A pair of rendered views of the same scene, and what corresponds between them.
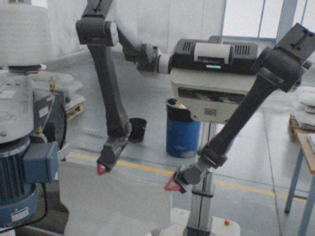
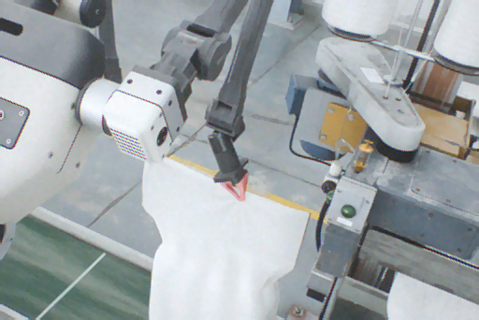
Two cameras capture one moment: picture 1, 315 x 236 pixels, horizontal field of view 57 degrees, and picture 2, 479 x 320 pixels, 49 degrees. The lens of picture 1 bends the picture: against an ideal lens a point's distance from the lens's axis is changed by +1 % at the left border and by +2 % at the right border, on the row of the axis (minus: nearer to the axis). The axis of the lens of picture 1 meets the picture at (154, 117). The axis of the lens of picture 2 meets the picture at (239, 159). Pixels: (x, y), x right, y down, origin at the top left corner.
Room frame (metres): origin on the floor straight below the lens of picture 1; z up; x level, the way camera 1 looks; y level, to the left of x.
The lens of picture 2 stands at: (2.15, 0.23, 1.91)
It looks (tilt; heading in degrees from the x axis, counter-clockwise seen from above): 33 degrees down; 182
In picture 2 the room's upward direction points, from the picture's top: 11 degrees clockwise
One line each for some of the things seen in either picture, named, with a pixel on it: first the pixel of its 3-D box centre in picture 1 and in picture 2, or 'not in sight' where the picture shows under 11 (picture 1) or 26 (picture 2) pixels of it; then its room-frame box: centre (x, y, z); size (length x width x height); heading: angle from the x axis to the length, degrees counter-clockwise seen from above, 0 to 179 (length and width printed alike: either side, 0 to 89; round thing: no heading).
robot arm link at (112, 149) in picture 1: (115, 140); (227, 123); (0.95, 0.14, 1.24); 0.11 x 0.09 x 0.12; 164
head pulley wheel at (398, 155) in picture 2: not in sight; (397, 147); (1.10, 0.53, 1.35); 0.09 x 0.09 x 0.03
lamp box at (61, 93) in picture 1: (59, 98); (351, 204); (1.26, 0.44, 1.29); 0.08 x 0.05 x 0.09; 74
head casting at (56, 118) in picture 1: (18, 120); (404, 214); (1.15, 0.59, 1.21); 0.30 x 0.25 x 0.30; 74
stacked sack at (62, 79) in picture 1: (49, 78); not in sight; (4.42, 1.67, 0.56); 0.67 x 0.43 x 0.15; 74
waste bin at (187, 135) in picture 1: (183, 126); not in sight; (3.23, -0.35, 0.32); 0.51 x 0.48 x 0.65; 164
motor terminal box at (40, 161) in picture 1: (42, 165); (300, 98); (0.74, 0.33, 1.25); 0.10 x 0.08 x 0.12; 9
